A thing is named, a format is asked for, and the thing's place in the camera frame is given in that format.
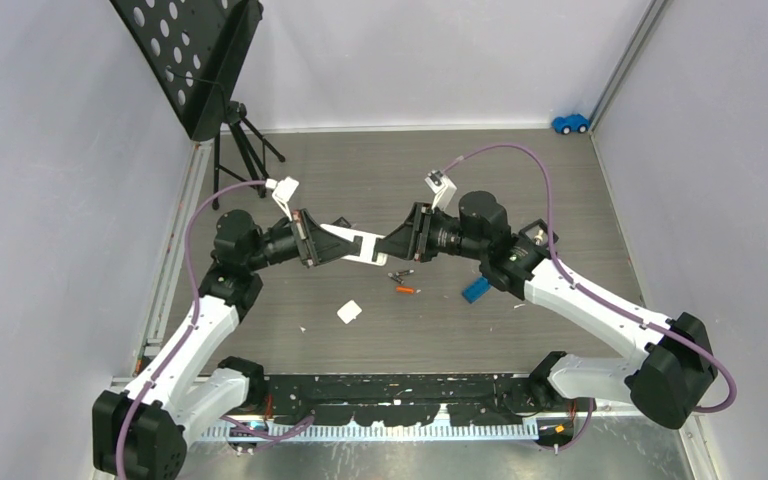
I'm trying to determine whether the blue toy brick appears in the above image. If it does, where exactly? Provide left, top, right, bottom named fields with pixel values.
left=461, top=277, right=492, bottom=304

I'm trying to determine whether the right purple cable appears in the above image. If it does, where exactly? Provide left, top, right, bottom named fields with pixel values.
left=442, top=143, right=739, bottom=415

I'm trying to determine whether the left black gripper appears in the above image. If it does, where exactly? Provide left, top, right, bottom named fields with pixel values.
left=246, top=209, right=358, bottom=272

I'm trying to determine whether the purple cable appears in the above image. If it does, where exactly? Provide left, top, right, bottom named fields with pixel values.
left=113, top=180, right=270, bottom=480
left=442, top=143, right=739, bottom=415

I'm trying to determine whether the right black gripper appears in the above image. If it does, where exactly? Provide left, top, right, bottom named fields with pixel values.
left=376, top=201, right=487, bottom=262

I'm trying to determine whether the black perforated music stand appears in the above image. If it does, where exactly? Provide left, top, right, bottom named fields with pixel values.
left=110, top=0, right=286, bottom=181

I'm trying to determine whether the white red remote control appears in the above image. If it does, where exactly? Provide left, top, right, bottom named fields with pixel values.
left=321, top=224, right=388, bottom=267

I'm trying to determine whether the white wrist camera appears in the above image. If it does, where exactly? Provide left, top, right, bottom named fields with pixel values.
left=265, top=176, right=300, bottom=220
left=425, top=170, right=457, bottom=211

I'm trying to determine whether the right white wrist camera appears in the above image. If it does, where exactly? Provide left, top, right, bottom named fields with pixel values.
left=425, top=170, right=457, bottom=211

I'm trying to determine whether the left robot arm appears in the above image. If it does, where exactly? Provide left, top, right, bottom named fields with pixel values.
left=92, top=210, right=375, bottom=479

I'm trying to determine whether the black remote control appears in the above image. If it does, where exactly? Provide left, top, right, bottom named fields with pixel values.
left=332, top=217, right=352, bottom=228

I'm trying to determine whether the blue toy car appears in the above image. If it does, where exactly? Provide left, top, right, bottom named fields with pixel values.
left=551, top=114, right=590, bottom=135

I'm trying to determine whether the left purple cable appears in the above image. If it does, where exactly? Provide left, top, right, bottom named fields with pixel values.
left=113, top=180, right=270, bottom=480

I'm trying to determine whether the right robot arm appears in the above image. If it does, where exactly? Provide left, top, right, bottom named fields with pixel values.
left=375, top=191, right=719, bottom=430

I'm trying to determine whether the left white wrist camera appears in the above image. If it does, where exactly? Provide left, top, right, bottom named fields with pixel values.
left=265, top=176, right=300, bottom=220

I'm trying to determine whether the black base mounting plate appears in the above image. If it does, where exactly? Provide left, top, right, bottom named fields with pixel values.
left=232, top=373, right=591, bottom=427

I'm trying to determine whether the white battery cover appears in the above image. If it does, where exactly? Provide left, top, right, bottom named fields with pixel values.
left=337, top=300, right=363, bottom=325

